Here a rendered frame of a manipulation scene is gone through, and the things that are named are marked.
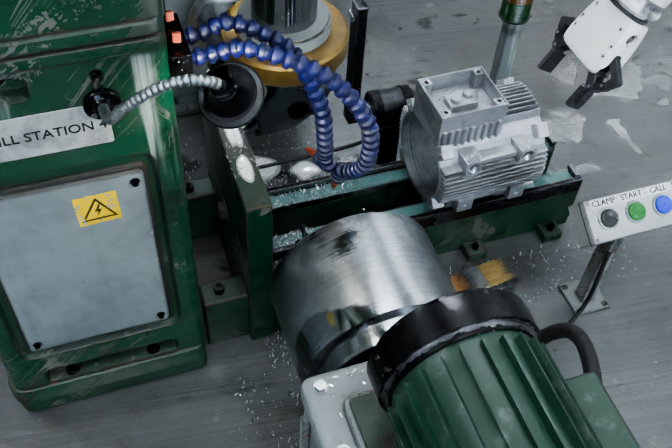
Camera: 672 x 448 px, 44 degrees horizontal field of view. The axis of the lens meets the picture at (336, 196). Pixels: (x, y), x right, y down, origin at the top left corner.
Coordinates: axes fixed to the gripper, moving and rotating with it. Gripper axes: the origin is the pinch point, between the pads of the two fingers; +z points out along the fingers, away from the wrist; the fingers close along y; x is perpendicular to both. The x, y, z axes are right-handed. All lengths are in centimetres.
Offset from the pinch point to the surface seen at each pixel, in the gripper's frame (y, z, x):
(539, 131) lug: -0.9, 9.1, -3.2
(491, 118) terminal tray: 1.0, 10.4, 6.3
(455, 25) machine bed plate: 63, 25, -34
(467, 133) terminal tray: 1.0, 14.4, 8.5
